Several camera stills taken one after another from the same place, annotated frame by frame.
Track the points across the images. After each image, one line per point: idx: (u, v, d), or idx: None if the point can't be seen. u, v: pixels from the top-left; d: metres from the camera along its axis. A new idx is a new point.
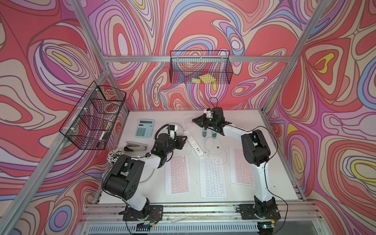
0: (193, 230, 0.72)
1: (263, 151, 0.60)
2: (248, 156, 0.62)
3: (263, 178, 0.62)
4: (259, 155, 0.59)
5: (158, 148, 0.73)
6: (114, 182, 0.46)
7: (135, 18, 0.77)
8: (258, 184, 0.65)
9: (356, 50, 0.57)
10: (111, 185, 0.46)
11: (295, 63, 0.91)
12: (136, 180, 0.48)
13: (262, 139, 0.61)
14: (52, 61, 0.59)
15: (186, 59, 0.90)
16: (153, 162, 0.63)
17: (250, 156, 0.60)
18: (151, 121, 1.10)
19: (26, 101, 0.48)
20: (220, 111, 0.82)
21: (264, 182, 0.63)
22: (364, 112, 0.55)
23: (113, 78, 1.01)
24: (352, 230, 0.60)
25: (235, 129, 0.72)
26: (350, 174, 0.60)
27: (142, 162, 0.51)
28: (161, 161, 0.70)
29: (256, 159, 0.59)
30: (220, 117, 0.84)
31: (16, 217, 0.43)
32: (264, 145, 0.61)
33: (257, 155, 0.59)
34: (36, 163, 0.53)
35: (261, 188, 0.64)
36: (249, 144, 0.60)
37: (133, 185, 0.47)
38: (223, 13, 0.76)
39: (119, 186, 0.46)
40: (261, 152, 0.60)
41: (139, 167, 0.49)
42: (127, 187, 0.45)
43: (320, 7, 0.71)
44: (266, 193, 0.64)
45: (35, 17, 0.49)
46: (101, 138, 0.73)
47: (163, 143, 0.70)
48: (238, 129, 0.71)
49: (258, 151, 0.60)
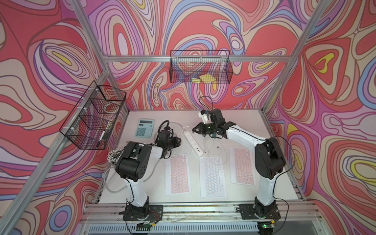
0: (193, 229, 0.78)
1: (279, 162, 0.53)
2: (262, 169, 0.53)
3: (273, 186, 0.57)
4: (275, 168, 0.52)
5: (160, 141, 0.81)
6: (125, 165, 0.51)
7: (135, 18, 0.77)
8: (264, 190, 0.60)
9: (356, 50, 0.57)
10: (123, 167, 0.51)
11: (295, 63, 0.91)
12: (146, 162, 0.54)
13: (277, 149, 0.53)
14: (52, 61, 0.59)
15: (186, 58, 0.89)
16: (157, 151, 0.69)
17: (265, 170, 0.52)
18: (151, 121, 1.10)
19: (26, 102, 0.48)
20: (219, 112, 0.74)
21: (271, 190, 0.58)
22: (364, 112, 0.55)
23: (113, 78, 1.01)
24: (352, 230, 0.60)
25: (244, 135, 0.61)
26: (350, 174, 0.60)
27: (150, 146, 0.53)
28: (163, 152, 0.76)
29: (271, 172, 0.51)
30: (219, 117, 0.74)
31: (16, 217, 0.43)
32: (279, 155, 0.53)
33: (272, 168, 0.51)
34: (36, 163, 0.53)
35: (267, 193, 0.60)
36: (265, 156, 0.51)
37: (143, 167, 0.52)
38: (223, 13, 0.76)
39: (131, 168, 0.51)
40: (277, 164, 0.52)
41: (148, 150, 0.55)
42: (138, 168, 0.50)
43: (320, 7, 0.71)
44: (270, 198, 0.61)
45: (35, 17, 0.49)
46: (101, 138, 0.73)
47: (165, 137, 0.79)
48: (249, 136, 0.60)
49: (273, 163, 0.52)
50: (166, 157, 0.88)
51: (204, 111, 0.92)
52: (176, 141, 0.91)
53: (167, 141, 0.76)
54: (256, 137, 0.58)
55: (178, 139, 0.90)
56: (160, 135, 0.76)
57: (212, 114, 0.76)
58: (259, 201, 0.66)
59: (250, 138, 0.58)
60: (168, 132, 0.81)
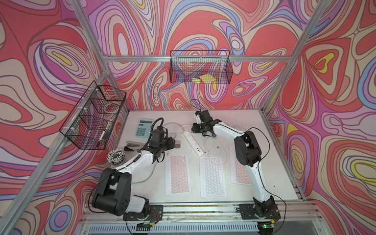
0: (193, 230, 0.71)
1: (255, 152, 0.62)
2: (241, 158, 0.62)
3: (259, 176, 0.63)
4: (252, 156, 0.61)
5: (152, 142, 0.70)
6: (104, 199, 0.43)
7: (135, 18, 0.77)
8: (254, 184, 0.65)
9: (356, 50, 0.57)
10: (101, 202, 0.43)
11: (295, 63, 0.91)
12: (126, 195, 0.45)
13: (254, 140, 0.62)
14: (52, 61, 0.59)
15: (186, 58, 0.89)
16: (142, 164, 0.56)
17: (243, 158, 0.61)
18: (151, 121, 1.10)
19: (27, 102, 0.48)
20: (206, 111, 0.85)
21: (260, 182, 0.63)
22: (364, 112, 0.54)
23: (113, 78, 1.01)
24: (352, 230, 0.60)
25: (227, 129, 0.71)
26: (350, 174, 0.60)
27: (128, 176, 0.45)
28: (155, 154, 0.65)
29: (248, 159, 0.60)
30: (206, 116, 0.85)
31: (16, 218, 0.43)
32: (256, 146, 0.62)
33: (249, 156, 0.60)
34: (36, 163, 0.53)
35: (258, 187, 0.64)
36: (242, 147, 0.60)
37: (124, 200, 0.44)
38: (223, 13, 0.76)
39: (110, 202, 0.43)
40: (253, 153, 0.61)
41: (125, 181, 0.44)
42: (118, 203, 0.42)
43: (320, 7, 0.71)
44: (264, 192, 0.64)
45: (35, 17, 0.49)
46: (101, 138, 0.73)
47: (158, 137, 0.69)
48: (230, 130, 0.69)
49: (249, 152, 0.62)
50: (159, 161, 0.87)
51: (199, 111, 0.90)
52: (171, 143, 0.82)
53: (160, 142, 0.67)
54: (236, 131, 0.68)
55: (172, 140, 0.81)
56: (152, 134, 0.70)
57: (200, 114, 0.87)
58: (258, 200, 0.67)
59: (231, 132, 0.68)
60: (161, 133, 0.71)
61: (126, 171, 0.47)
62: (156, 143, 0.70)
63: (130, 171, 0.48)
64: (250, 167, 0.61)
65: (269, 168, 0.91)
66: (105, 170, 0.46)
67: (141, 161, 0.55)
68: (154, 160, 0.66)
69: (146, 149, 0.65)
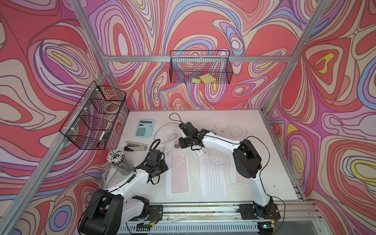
0: (193, 230, 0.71)
1: (256, 161, 0.56)
2: (244, 172, 0.56)
3: (261, 184, 0.59)
4: (254, 166, 0.55)
5: (149, 160, 0.70)
6: (92, 223, 0.41)
7: (135, 19, 0.77)
8: (256, 190, 0.61)
9: (356, 50, 0.57)
10: (88, 227, 0.41)
11: (295, 63, 0.91)
12: (118, 219, 0.43)
13: (253, 150, 0.56)
14: (52, 61, 0.59)
15: (186, 59, 0.90)
16: (137, 184, 0.55)
17: (246, 172, 0.55)
18: (151, 121, 1.10)
19: (26, 102, 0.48)
20: (189, 124, 0.76)
21: (262, 189, 0.60)
22: (364, 112, 0.54)
23: (114, 78, 1.01)
24: (352, 230, 0.60)
25: (220, 141, 0.62)
26: (350, 174, 0.60)
27: (121, 197, 0.44)
28: (150, 174, 0.63)
29: (252, 171, 0.54)
30: (191, 129, 0.76)
31: (16, 217, 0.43)
32: (255, 154, 0.56)
33: (251, 168, 0.55)
34: (36, 163, 0.53)
35: (260, 193, 0.61)
36: (244, 160, 0.53)
37: (114, 225, 0.42)
38: (223, 13, 0.76)
39: (99, 227, 0.40)
40: (253, 164, 0.56)
41: (116, 204, 0.42)
42: (106, 230, 0.40)
43: (320, 7, 0.71)
44: (265, 196, 0.62)
45: (35, 17, 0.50)
46: (101, 138, 0.73)
47: (155, 156, 0.70)
48: (224, 142, 0.61)
49: (251, 163, 0.56)
50: (154, 183, 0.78)
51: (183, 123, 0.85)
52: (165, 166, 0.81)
53: (157, 162, 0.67)
54: (231, 143, 0.59)
55: (165, 164, 0.81)
56: (151, 153, 0.70)
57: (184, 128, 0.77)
58: (258, 204, 0.65)
59: (227, 144, 0.60)
60: (159, 152, 0.72)
61: (119, 192, 0.46)
62: (153, 162, 0.70)
63: (123, 192, 0.47)
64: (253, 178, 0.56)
65: (269, 168, 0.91)
66: (97, 190, 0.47)
67: (136, 181, 0.54)
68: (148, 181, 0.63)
69: (141, 168, 0.63)
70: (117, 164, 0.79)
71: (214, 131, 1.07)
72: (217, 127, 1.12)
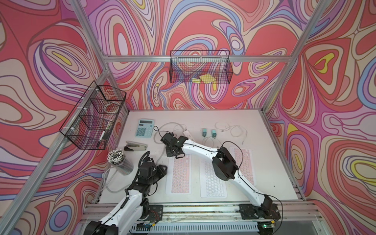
0: (193, 230, 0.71)
1: (231, 164, 0.64)
2: (222, 175, 0.61)
3: (245, 183, 0.64)
4: (229, 170, 0.62)
5: (141, 177, 0.67)
6: None
7: (135, 18, 0.77)
8: (246, 191, 0.64)
9: (356, 50, 0.57)
10: None
11: (295, 63, 0.91)
12: None
13: (228, 154, 0.63)
14: (52, 61, 0.59)
15: (186, 59, 0.90)
16: (132, 206, 0.55)
17: (223, 175, 0.61)
18: (151, 121, 1.10)
19: (26, 102, 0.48)
20: (168, 134, 0.79)
21: (247, 187, 0.64)
22: (364, 112, 0.54)
23: (113, 78, 1.01)
24: (352, 230, 0.60)
25: (199, 149, 0.67)
26: (350, 174, 0.60)
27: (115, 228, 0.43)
28: (144, 192, 0.63)
29: (228, 175, 0.61)
30: (169, 138, 0.79)
31: (16, 217, 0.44)
32: (230, 159, 0.64)
33: (228, 172, 0.62)
34: (36, 163, 0.53)
35: (249, 193, 0.64)
36: (222, 166, 0.60)
37: None
38: (223, 13, 0.76)
39: None
40: (229, 167, 0.63)
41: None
42: None
43: (320, 7, 0.71)
44: (257, 195, 0.65)
45: (35, 17, 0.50)
46: (101, 138, 0.73)
47: (147, 173, 0.67)
48: (202, 150, 0.66)
49: (227, 167, 0.63)
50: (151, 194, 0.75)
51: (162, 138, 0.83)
52: (162, 172, 0.78)
53: (149, 176, 0.70)
54: (209, 151, 0.64)
55: (163, 168, 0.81)
56: (141, 170, 0.67)
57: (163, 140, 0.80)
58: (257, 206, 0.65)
59: (206, 152, 0.64)
60: (151, 167, 0.69)
61: (112, 222, 0.45)
62: (146, 178, 0.67)
63: (116, 221, 0.46)
64: (233, 179, 0.62)
65: (269, 168, 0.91)
66: (90, 222, 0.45)
67: (129, 205, 0.53)
68: (144, 199, 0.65)
69: (134, 188, 0.63)
70: (117, 164, 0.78)
71: (213, 131, 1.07)
72: (217, 126, 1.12)
